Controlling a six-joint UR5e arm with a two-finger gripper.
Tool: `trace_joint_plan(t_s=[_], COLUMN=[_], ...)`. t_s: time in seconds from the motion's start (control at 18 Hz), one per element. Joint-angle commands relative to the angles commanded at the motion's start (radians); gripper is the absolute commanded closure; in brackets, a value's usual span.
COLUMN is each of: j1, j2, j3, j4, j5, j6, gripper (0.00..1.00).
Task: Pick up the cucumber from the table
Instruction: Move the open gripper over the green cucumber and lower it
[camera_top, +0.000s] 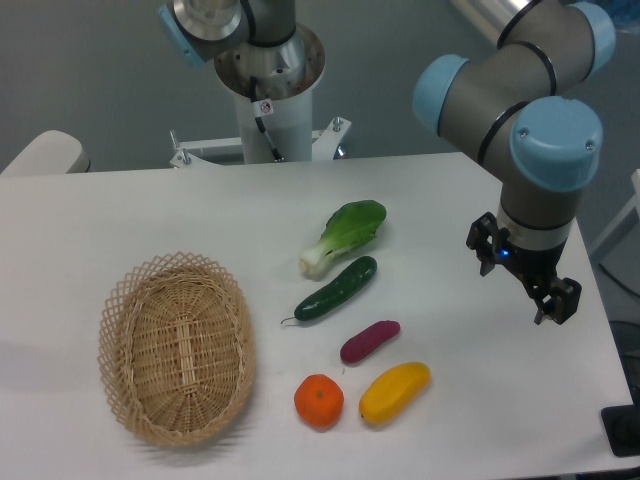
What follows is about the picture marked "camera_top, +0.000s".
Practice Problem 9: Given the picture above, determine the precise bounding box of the dark green cucumber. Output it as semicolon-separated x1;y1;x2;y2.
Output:
280;256;378;325

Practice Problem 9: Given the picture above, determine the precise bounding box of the white chair back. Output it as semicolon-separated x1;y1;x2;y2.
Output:
1;130;91;178

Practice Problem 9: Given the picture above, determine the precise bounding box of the white pedestal base frame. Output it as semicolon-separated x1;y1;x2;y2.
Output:
169;116;352;169

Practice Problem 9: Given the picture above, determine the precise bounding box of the purple sweet potato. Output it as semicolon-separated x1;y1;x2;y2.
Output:
339;320;401;365

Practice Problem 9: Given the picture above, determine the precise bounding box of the green bok choy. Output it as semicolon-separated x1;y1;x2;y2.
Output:
298;200;387;278

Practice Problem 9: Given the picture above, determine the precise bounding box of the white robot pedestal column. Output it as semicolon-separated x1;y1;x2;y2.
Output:
214;24;325;156

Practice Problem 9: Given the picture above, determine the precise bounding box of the black cable on pedestal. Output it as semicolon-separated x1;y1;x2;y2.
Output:
248;75;286;164

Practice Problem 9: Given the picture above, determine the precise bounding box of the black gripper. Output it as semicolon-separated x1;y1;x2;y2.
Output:
466;212;582;325

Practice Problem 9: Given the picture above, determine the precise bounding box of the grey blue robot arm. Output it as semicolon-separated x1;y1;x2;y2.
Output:
412;1;616;324

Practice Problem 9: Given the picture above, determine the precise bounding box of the black device at table edge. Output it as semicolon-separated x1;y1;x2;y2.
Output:
601;405;639;457

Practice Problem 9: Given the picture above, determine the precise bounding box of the yellow mango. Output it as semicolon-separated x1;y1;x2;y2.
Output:
359;362;431;426

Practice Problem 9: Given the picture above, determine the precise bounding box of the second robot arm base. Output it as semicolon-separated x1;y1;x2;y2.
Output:
157;0;297;67

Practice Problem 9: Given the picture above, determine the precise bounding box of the woven wicker basket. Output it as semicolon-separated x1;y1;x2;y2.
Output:
98;252;256;447

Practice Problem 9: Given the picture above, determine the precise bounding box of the orange tangerine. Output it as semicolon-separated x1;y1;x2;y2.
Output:
293;374;344;430

